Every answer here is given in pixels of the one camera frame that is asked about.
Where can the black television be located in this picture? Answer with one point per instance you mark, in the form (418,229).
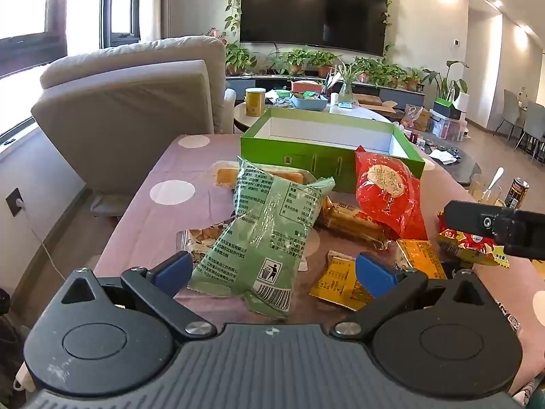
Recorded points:
(315,8)

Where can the round white table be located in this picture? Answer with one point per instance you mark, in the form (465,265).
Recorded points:
(245,123)

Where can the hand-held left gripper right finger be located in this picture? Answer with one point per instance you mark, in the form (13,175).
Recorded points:
(377,275)

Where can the blue basket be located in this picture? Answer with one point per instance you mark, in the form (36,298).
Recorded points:
(308,104)

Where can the clear bag of fruit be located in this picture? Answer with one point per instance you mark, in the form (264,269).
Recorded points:
(413,117)

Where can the yellow snack packet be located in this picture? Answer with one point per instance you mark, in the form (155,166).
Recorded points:
(419,257)
(336,281)

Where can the pile of small wrappers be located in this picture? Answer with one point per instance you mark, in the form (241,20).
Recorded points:
(279,100)

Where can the white tissue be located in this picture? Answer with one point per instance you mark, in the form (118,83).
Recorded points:
(443,155)

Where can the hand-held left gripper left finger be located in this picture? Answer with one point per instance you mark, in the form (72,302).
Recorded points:
(172,270)

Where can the drinking glass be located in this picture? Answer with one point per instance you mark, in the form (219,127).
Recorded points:
(479,189)

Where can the row of potted plants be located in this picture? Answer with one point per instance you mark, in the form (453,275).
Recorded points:
(298,57)

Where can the brown long pastry packet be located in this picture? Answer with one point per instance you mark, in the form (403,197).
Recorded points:
(349,221)

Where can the white spoon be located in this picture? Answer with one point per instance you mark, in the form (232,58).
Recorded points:
(496,177)

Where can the green lidded container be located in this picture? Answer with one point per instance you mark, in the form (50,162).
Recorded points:
(282,93)

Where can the clear biscuit packet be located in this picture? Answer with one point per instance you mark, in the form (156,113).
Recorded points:
(204,236)

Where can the red yellow biscuit packet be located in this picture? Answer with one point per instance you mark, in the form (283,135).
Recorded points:
(468,247)

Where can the grey dining chair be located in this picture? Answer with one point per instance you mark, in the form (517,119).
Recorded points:
(511,106)
(534,123)

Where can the dark framed window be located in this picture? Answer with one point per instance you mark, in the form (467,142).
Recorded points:
(106,8)

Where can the clear storage box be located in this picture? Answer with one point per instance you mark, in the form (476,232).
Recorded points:
(447,130)

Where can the glass vase with plant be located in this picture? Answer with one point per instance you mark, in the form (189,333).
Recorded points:
(345,93)

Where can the green cardboard box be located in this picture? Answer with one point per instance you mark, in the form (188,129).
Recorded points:
(298,153)

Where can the pink dotted tablecloth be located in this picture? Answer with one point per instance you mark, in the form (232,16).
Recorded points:
(170,166)

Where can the large leafy floor plant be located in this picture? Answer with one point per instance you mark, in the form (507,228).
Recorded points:
(445,81)

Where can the green and black box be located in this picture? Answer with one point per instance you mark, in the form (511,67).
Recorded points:
(445,108)

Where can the dark wall socket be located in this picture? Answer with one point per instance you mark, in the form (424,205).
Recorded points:
(15,201)

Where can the grey television cabinet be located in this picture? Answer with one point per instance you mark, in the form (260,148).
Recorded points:
(264,82)

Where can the dark oval coffee table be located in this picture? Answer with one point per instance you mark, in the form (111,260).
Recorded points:
(460,166)

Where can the dark drink can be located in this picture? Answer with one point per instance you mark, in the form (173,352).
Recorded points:
(517,194)

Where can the orange box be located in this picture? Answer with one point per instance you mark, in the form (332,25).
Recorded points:
(306,86)

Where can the red snack bag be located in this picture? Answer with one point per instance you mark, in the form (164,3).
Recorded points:
(387,191)

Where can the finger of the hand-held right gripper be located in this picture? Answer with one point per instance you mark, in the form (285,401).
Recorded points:
(468,217)

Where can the yellow canister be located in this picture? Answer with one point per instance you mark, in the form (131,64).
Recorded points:
(255,102)

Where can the green snack packet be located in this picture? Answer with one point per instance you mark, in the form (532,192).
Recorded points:
(255,238)

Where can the beige sofa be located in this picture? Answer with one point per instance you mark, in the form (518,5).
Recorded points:
(127,102)

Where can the red flower decoration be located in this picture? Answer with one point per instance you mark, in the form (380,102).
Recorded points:
(215,34)

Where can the brown cardboard box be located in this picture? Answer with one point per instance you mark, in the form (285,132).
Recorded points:
(370,101)

